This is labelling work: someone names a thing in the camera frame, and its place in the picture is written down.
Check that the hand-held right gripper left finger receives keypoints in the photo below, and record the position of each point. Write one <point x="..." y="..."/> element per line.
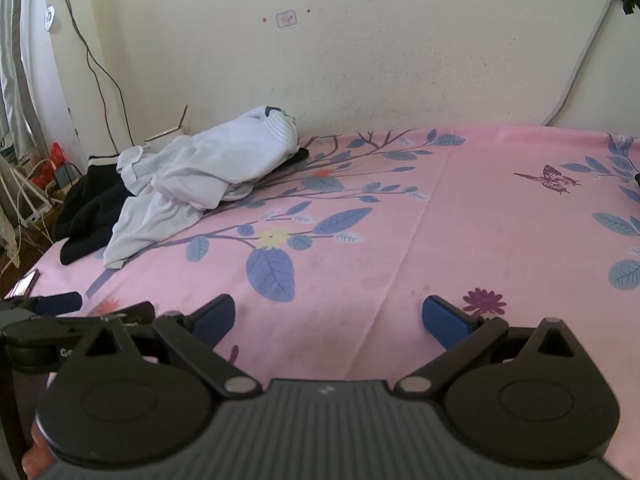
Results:
<point x="216" y="319"/>

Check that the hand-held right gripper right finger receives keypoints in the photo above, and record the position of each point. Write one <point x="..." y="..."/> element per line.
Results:
<point x="445" y="322"/>

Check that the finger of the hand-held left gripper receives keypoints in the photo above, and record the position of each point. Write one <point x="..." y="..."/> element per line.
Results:
<point x="60" y="302"/>
<point x="135" y="311"/>

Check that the white piped shorts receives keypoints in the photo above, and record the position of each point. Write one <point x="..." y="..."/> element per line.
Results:
<point x="145" y="225"/>

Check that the white shirt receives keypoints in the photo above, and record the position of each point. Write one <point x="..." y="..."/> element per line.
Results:
<point x="235" y="155"/>

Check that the person's left hand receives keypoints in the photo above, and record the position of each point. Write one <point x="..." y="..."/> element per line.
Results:
<point x="35" y="452"/>

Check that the smartphone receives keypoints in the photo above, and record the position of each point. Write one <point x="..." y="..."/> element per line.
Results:
<point x="22" y="282"/>

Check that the black garment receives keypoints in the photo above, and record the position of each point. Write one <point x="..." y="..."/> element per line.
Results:
<point x="85" y="215"/>

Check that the white router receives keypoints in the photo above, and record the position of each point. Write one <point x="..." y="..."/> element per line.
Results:
<point x="30" y="200"/>

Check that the pink floral bed sheet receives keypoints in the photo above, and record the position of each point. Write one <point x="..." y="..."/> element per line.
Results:
<point x="400" y="220"/>

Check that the grey power adapter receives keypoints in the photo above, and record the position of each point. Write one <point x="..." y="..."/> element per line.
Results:
<point x="65" y="176"/>

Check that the red plastic item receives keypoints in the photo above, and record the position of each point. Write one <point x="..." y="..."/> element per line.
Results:
<point x="57" y="155"/>

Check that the grey striped curtain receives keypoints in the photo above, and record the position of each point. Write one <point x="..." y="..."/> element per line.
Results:
<point x="20" y="60"/>

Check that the round white wall item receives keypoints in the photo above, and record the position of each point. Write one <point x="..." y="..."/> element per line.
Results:
<point x="48" y="17"/>

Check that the pink wall sticker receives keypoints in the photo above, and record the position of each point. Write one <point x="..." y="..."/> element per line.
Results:
<point x="286" y="18"/>

